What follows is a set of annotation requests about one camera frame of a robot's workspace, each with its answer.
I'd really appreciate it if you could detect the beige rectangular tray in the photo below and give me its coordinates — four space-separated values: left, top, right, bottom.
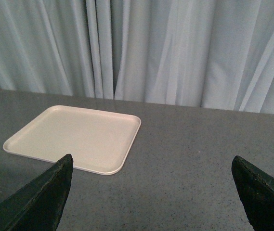
3 105 141 175

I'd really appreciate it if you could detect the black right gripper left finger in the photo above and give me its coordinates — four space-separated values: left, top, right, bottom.
0 154 73 231

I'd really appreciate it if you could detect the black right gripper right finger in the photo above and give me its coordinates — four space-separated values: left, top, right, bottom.
231 155 274 231

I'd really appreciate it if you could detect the pale grey curtain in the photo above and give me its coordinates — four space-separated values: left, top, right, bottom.
0 0 274 114

